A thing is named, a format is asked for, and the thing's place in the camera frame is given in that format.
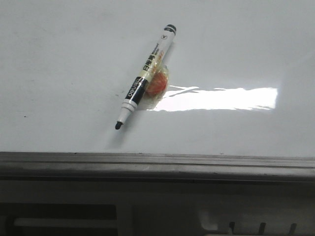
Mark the black white whiteboard marker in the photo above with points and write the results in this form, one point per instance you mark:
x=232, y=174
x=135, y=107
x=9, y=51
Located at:
x=148, y=70

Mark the white plastic marker tray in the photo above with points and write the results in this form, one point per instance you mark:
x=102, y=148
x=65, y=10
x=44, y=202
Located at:
x=227, y=215

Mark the white whiteboard with aluminium frame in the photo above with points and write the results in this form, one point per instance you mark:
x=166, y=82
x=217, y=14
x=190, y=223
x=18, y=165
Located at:
x=234, y=97

